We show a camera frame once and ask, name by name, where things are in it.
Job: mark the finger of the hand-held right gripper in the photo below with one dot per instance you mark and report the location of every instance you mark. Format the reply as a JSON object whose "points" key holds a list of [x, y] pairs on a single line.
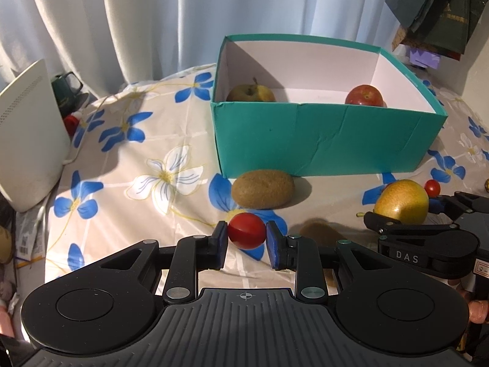
{"points": [[458, 202], [386, 221]]}

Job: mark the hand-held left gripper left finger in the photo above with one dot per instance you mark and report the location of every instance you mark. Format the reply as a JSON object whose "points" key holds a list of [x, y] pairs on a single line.
{"points": [[220, 244]]}

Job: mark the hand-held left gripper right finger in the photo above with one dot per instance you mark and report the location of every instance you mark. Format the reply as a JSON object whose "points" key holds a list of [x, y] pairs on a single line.
{"points": [[273, 248]]}

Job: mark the yellow pear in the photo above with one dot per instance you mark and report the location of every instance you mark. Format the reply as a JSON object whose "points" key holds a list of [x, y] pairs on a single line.
{"points": [[401, 198]]}

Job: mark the red cherry tomato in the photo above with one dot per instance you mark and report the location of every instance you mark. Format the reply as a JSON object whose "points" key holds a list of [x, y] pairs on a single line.
{"points": [[246, 231], [432, 188]]}

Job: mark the teal cardboard box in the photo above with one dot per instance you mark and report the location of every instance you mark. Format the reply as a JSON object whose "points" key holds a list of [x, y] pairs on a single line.
{"points": [[324, 141]]}

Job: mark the red yellow apple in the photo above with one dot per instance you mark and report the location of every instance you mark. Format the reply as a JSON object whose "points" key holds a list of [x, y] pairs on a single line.
{"points": [[250, 93]]}

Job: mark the person's right hand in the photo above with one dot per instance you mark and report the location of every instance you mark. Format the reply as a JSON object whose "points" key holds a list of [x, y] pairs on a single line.
{"points": [[479, 311]]}

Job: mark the blue floral tablecloth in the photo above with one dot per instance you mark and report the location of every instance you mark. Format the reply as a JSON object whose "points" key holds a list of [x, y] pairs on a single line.
{"points": [[114, 214]]}

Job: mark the purple paper box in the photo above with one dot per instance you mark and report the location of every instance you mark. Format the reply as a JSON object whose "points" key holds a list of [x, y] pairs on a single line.
{"points": [[424, 58]]}

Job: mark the red capped small bottle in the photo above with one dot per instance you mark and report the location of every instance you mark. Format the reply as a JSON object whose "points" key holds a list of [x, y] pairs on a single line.
{"points": [[70, 122]]}

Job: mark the white paper packet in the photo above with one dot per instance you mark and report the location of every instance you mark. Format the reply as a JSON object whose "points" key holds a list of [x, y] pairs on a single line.
{"points": [[26, 233]]}

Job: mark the dark green paper bags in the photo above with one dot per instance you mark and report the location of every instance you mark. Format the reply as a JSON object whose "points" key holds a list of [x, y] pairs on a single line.
{"points": [[431, 4]]}

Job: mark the beige jar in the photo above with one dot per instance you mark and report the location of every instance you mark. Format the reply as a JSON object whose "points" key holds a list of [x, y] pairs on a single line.
{"points": [[4, 242]]}

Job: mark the white ribbed appliance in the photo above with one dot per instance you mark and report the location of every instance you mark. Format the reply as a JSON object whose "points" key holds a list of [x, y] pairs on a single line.
{"points": [[30, 141]]}

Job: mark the dark green mug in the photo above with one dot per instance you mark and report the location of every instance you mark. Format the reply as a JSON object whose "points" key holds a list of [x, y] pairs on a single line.
{"points": [[63, 91]]}

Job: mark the pink bottle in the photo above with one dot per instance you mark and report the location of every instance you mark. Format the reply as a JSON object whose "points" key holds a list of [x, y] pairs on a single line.
{"points": [[4, 315]]}

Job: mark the white curtain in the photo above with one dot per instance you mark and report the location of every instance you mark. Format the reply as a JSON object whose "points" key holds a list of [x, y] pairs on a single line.
{"points": [[152, 15]]}

